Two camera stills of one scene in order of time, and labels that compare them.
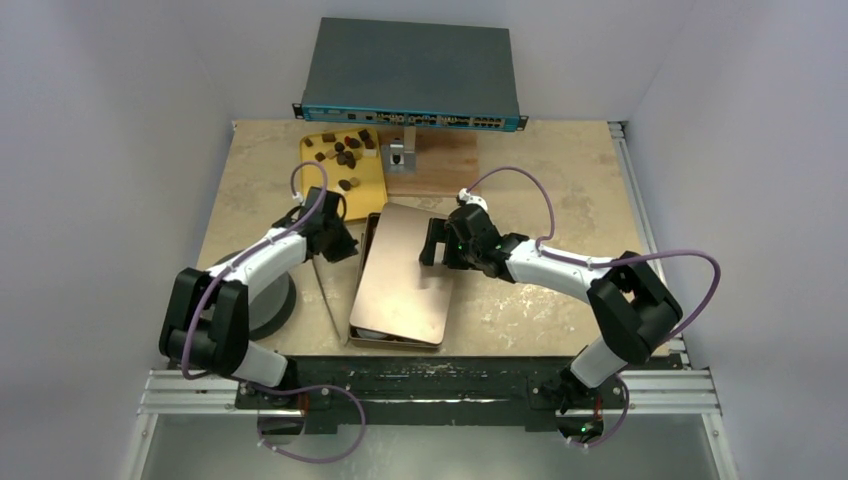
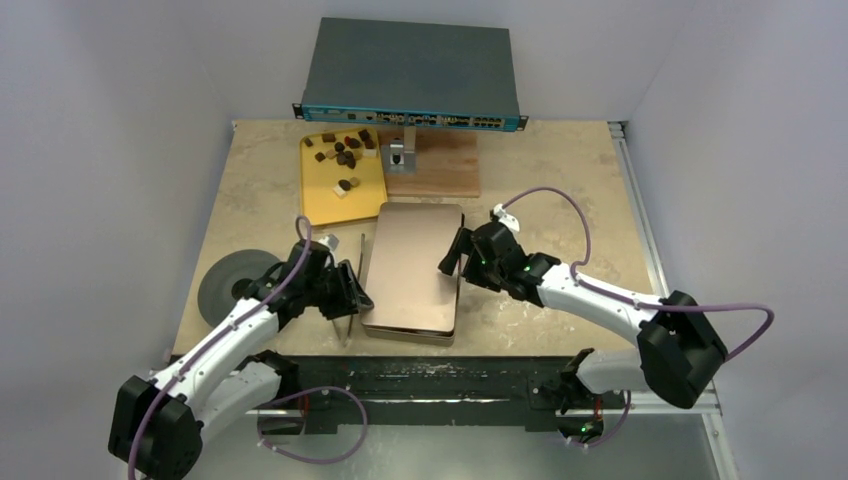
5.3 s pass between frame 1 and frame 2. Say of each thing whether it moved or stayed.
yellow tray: stayed
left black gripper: moved
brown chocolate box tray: moved
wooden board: stayed
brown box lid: stayed
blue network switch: stayed
